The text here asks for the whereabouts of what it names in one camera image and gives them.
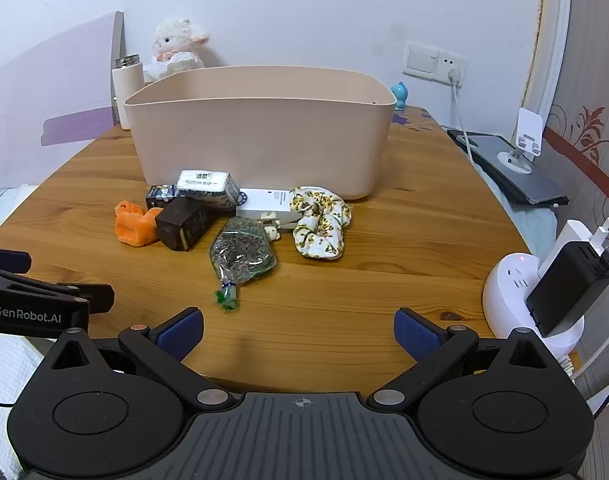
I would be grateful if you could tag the white usb plug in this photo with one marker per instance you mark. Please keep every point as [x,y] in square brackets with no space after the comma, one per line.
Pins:
[607,230]

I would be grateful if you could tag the black power adapter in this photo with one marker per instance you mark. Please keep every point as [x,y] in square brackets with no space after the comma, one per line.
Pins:
[567,290]

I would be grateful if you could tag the white phone stand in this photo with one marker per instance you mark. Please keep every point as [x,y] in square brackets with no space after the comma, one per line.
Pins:
[524,137]

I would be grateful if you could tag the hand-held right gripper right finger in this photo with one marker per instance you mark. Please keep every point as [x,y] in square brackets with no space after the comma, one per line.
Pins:
[415,335]

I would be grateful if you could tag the white charger block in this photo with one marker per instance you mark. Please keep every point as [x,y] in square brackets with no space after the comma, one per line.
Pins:
[567,240]

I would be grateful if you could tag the white thermos bottle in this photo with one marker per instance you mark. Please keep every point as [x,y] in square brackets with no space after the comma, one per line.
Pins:
[127,95]

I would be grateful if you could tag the small dark blue box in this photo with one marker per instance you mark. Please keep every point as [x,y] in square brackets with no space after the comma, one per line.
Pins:
[160,194]

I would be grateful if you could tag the blue toy figurine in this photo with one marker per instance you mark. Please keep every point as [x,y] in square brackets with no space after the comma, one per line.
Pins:
[400,96]

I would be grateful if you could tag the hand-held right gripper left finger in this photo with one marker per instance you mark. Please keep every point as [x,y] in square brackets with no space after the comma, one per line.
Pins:
[182,335]

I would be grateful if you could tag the small bear charm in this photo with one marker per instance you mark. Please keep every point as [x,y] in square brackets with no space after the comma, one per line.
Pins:
[272,231]

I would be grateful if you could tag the beige plastic storage bin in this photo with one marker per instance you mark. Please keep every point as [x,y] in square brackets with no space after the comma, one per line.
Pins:
[264,140]

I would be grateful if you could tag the white rectangular box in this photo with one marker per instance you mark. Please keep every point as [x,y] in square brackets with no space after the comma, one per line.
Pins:
[264,205]

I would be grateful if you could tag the white round power strip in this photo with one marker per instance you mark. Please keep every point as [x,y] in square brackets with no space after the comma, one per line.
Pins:
[507,290]

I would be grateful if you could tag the floral fabric scrunchie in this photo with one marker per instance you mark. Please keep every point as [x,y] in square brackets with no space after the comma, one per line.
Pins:
[319,230]

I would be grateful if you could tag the white door frame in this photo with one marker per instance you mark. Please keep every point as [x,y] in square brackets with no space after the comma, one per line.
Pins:
[552,35]

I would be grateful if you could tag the grey laptop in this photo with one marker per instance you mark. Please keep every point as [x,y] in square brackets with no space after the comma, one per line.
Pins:
[529,180]

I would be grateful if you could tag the orange plush cloth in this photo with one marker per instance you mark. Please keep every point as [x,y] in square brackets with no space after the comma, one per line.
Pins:
[134,225]

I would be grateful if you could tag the dark brown box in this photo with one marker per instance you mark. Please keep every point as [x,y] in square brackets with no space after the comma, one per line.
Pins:
[184,222]

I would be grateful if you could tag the white tissue pack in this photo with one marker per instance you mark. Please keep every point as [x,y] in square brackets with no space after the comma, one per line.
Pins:
[209,187]

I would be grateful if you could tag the clear bag of dried herbs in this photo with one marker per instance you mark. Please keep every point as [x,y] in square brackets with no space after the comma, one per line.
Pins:
[242,255]

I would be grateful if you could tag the white wall socket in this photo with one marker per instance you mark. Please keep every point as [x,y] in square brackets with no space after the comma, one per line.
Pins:
[453,67]

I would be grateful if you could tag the white wall switch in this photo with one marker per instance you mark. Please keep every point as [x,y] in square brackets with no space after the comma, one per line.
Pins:
[422,59]

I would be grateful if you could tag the white plush sheep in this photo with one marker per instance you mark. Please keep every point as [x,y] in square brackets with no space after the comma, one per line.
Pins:
[177,45]

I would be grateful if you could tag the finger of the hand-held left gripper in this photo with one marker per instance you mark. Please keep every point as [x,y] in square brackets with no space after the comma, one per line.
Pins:
[4,259]
[59,291]

